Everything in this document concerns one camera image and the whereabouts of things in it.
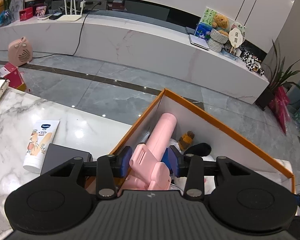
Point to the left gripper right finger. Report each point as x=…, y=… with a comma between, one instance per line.
x=187, y=171

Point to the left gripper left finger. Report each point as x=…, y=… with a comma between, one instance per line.
x=108, y=168

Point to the pink handheld fan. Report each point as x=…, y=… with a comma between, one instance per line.
x=148, y=172

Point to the orange cardboard box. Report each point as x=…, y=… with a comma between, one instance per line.
x=110, y=137

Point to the dark grey flat box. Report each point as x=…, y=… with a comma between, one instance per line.
x=57, y=154

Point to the white lotion tube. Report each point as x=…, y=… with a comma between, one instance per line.
x=41, y=137

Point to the cow pattern figurine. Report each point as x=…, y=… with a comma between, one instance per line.
x=252, y=63

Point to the potted green plant right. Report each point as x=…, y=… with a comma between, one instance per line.
x=278, y=79

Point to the green blue picture card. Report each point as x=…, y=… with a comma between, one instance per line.
x=204, y=26

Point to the round white paper fan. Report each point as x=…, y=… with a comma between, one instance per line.
x=236, y=36

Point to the pink heater fan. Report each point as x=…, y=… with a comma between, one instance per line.
x=20, y=52

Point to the brown teddy bear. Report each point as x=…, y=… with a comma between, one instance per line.
x=221, y=24

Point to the white wifi router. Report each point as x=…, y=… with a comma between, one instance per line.
x=71, y=15

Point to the red gift box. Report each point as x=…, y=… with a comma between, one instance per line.
x=25, y=14

